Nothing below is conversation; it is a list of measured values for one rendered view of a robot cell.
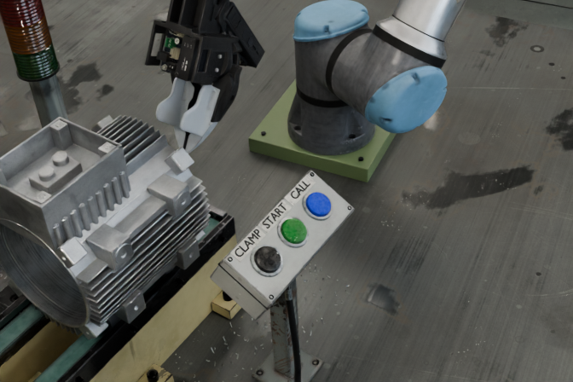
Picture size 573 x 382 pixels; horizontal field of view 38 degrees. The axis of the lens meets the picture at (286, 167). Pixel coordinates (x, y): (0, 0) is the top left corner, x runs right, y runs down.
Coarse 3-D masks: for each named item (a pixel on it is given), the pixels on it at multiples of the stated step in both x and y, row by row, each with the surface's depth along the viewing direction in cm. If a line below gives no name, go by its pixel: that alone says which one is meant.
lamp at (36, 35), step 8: (40, 24) 119; (8, 32) 119; (16, 32) 118; (24, 32) 118; (32, 32) 119; (40, 32) 120; (48, 32) 121; (16, 40) 119; (24, 40) 119; (32, 40) 119; (40, 40) 120; (48, 40) 122; (16, 48) 120; (24, 48) 120; (32, 48) 120; (40, 48) 121
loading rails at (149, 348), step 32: (224, 224) 113; (224, 256) 116; (160, 288) 105; (192, 288) 111; (0, 320) 102; (32, 320) 103; (160, 320) 107; (192, 320) 114; (0, 352) 100; (32, 352) 104; (64, 352) 99; (96, 352) 98; (128, 352) 104; (160, 352) 110
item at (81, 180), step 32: (64, 128) 95; (0, 160) 91; (32, 160) 95; (64, 160) 92; (96, 160) 95; (0, 192) 89; (32, 192) 91; (64, 192) 87; (96, 192) 91; (128, 192) 96; (32, 224) 88; (64, 224) 89
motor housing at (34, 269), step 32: (128, 128) 101; (128, 160) 98; (160, 160) 100; (192, 192) 101; (0, 224) 97; (96, 224) 93; (128, 224) 94; (160, 224) 97; (192, 224) 102; (0, 256) 100; (32, 256) 103; (160, 256) 98; (32, 288) 102; (64, 288) 103; (96, 288) 91; (128, 288) 96; (64, 320) 100; (96, 320) 94
